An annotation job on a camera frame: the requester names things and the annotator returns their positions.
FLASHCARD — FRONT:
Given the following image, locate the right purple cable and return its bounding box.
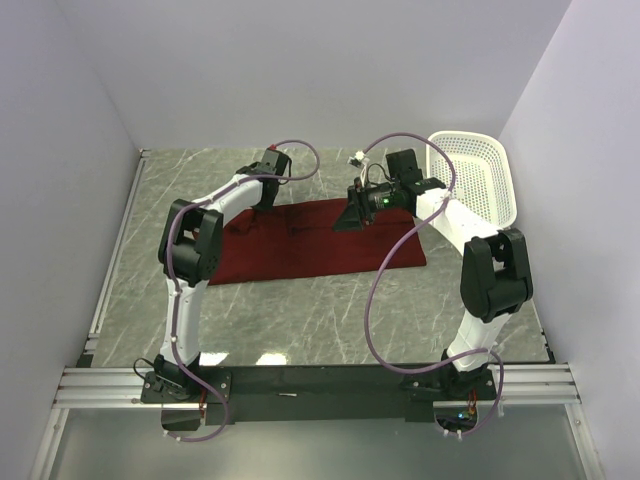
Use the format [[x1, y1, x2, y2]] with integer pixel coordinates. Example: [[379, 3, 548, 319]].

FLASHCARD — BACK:
[[363, 130, 505, 441]]

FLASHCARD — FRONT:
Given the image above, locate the dark red t-shirt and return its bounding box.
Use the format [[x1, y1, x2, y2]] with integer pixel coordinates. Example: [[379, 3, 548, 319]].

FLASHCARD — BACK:
[[209, 199, 414, 286]]

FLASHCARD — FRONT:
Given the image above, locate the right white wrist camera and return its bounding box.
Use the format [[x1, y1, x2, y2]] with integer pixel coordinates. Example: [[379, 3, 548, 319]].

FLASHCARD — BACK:
[[347, 151, 370, 185]]

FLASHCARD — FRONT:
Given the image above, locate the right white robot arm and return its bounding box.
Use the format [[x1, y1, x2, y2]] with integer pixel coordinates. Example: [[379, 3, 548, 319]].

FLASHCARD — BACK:
[[333, 149, 533, 399]]

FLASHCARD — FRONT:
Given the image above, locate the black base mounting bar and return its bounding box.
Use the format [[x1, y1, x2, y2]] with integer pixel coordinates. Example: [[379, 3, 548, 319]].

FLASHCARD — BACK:
[[140, 365, 497, 431]]

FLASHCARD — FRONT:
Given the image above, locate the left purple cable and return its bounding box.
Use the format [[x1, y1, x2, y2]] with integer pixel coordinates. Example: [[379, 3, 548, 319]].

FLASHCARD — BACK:
[[162, 138, 321, 444]]

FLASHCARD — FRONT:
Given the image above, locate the purple cable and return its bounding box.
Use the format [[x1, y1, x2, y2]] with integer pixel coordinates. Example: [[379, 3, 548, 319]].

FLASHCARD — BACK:
[[363, 130, 505, 441], [162, 138, 321, 444]]

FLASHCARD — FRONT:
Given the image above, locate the aluminium frame rail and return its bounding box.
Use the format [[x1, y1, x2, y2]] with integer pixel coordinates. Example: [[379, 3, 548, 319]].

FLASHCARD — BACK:
[[52, 147, 584, 411]]

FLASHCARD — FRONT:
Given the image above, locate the white perforated plastic basket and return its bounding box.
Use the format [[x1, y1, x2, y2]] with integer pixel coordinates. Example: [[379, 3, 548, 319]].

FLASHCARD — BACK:
[[426, 130, 517, 229]]

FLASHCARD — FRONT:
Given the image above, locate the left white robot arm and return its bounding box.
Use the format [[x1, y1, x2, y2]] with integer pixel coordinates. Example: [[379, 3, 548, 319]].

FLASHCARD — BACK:
[[153, 146, 291, 402]]

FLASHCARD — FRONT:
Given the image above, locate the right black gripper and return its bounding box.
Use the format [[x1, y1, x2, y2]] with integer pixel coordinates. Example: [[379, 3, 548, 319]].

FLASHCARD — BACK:
[[332, 178, 401, 233]]

